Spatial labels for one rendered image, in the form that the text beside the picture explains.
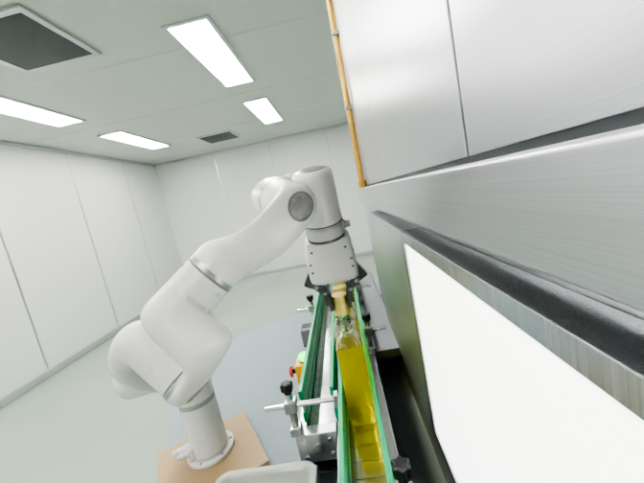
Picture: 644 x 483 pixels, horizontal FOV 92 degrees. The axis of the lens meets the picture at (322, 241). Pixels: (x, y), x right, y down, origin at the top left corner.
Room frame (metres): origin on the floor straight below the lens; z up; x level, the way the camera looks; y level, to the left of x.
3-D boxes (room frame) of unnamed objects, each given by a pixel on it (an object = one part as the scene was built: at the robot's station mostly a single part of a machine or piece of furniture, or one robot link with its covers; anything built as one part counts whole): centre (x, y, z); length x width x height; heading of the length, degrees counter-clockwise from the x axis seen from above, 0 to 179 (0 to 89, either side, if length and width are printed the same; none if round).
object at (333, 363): (1.54, -0.02, 0.92); 1.75 x 0.01 x 0.08; 176
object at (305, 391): (1.54, 0.05, 0.92); 1.75 x 0.01 x 0.08; 176
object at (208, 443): (0.78, 0.43, 0.85); 0.16 x 0.13 x 0.15; 112
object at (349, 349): (0.66, -0.01, 0.99); 0.06 x 0.06 x 0.21; 87
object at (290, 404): (0.64, 0.12, 0.95); 0.17 x 0.03 x 0.12; 86
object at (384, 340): (1.41, -0.17, 0.84); 0.95 x 0.09 x 0.11; 176
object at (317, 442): (0.64, 0.10, 0.85); 0.09 x 0.04 x 0.07; 86
